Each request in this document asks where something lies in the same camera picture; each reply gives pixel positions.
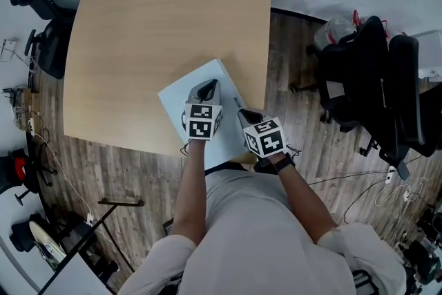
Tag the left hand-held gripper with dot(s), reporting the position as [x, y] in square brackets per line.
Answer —
[201, 121]

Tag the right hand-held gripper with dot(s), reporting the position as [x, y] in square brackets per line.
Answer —
[267, 140]

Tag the light blue board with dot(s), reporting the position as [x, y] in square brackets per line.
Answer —
[226, 138]

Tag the person's left forearm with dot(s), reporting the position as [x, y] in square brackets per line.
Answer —
[190, 193]

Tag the person's right forearm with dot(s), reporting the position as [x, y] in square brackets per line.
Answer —
[305, 204]

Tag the black wristwatch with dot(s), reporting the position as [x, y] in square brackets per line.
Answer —
[285, 163]

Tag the light wooden table, white legs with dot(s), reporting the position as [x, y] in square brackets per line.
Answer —
[155, 27]

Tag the person's white shirt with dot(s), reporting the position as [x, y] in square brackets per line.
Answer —
[262, 245]

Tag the white power strip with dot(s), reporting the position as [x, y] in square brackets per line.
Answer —
[90, 219]
[30, 126]
[391, 174]

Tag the cardboard box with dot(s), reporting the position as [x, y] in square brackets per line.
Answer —
[22, 107]

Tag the black office chair, red cushion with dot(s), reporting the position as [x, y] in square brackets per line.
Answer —
[15, 169]

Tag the white wall-mounted box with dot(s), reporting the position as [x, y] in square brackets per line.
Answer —
[7, 50]

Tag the white desk with black frame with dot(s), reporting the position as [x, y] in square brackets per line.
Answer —
[72, 276]

